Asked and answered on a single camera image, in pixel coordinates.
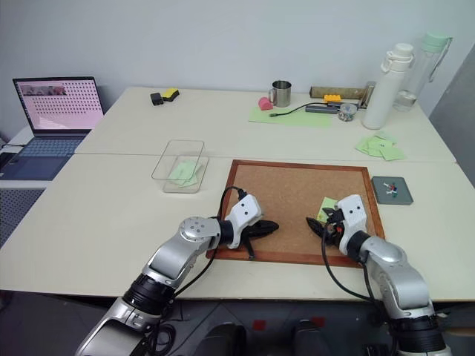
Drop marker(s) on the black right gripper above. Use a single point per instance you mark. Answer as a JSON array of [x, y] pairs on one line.
[[334, 231]]

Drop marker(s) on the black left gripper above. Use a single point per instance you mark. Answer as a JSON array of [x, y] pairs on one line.
[[252, 231]]

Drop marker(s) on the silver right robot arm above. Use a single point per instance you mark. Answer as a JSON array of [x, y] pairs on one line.
[[399, 274]]

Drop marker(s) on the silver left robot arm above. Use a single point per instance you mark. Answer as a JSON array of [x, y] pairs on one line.
[[174, 256]]

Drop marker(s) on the grey square tray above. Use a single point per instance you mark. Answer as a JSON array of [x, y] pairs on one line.
[[402, 196]]

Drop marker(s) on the clear plastic box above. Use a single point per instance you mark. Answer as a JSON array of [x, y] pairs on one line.
[[163, 174]]

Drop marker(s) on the small black box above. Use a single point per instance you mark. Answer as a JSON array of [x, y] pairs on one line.
[[157, 99]]

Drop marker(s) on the wood-framed cork board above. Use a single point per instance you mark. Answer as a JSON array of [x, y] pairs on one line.
[[289, 193]]

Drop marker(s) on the large green paper sheet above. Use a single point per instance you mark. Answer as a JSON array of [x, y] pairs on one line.
[[297, 119]]

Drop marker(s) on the dark rounded shape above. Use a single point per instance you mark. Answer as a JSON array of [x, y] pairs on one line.
[[226, 341], [311, 339]]

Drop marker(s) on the grey usb hub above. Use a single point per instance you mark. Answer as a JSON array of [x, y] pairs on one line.
[[321, 108]]

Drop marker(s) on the yellow toy brick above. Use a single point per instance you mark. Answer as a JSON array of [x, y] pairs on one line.
[[333, 98]]

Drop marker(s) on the pink rounded block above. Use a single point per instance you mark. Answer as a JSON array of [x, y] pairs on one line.
[[265, 104]]

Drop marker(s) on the stainless steel mug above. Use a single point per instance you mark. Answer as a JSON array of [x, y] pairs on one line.
[[282, 94]]

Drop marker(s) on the metal square block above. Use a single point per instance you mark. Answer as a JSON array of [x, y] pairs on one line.
[[368, 94]]

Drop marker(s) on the white water bottle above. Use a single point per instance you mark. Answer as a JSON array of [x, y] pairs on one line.
[[384, 92]]

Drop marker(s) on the clear bottle with green lid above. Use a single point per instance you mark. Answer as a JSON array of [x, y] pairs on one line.
[[412, 81]]

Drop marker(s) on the yellow and black sponge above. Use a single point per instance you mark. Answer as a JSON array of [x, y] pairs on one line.
[[170, 94]]

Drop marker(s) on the grey panel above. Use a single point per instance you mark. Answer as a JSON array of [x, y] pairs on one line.
[[456, 111]]

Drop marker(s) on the open blue laptop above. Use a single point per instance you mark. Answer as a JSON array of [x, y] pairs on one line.
[[59, 107]]

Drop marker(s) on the white perforated side table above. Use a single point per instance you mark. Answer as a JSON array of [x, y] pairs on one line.
[[16, 211]]

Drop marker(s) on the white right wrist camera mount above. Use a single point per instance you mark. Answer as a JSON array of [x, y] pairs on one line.
[[352, 219]]

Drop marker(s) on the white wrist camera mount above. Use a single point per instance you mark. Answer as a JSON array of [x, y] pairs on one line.
[[245, 211], [352, 219]]

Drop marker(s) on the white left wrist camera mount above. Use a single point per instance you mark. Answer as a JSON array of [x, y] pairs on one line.
[[245, 211]]

